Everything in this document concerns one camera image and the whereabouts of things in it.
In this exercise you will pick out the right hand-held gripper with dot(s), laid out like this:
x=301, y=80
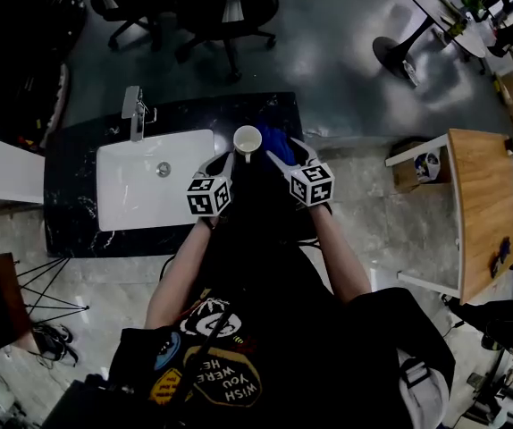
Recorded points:
x=311, y=185

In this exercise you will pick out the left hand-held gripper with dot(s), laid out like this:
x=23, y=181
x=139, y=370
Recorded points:
x=208, y=197

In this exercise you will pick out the blue cloth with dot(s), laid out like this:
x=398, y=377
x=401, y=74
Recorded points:
x=276, y=143

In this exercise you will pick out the white mug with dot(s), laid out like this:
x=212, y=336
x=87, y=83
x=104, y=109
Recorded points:
x=247, y=140

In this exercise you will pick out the person's right forearm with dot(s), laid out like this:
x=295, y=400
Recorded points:
x=339, y=253

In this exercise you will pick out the person's left forearm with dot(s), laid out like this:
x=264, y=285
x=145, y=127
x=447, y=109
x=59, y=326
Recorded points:
x=174, y=275

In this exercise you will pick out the white shoulder bag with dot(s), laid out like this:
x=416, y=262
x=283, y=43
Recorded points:
x=422, y=391

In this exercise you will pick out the chrome sink drain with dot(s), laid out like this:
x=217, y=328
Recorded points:
x=163, y=169

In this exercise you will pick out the white sink basin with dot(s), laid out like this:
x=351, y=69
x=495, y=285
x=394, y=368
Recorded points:
x=145, y=195

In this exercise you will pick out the chrome faucet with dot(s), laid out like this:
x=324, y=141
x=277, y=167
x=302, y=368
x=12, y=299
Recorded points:
x=133, y=110

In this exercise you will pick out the white bag with blue print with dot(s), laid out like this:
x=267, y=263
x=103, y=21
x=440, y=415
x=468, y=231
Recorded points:
x=427, y=165

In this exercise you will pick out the black office chair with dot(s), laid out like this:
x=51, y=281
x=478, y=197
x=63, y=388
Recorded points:
x=122, y=11
x=225, y=20

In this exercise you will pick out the black marble sink counter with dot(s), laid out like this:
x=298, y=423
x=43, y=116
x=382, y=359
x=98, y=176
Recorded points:
x=71, y=195

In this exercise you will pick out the person's black printed t-shirt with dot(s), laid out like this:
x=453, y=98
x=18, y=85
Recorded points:
x=274, y=329

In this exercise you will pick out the black tripod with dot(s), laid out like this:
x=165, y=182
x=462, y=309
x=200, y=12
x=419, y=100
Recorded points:
x=46, y=293

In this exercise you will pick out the white panel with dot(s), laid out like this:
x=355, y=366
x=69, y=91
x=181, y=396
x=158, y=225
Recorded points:
x=2, y=168

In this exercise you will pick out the black shelf unit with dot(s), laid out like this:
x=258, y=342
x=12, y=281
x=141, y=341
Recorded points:
x=15, y=61

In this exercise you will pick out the blue object on desk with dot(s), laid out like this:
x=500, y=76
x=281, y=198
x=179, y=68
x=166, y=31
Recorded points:
x=502, y=253

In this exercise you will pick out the wooden desk with white frame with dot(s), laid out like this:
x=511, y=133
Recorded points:
x=484, y=204

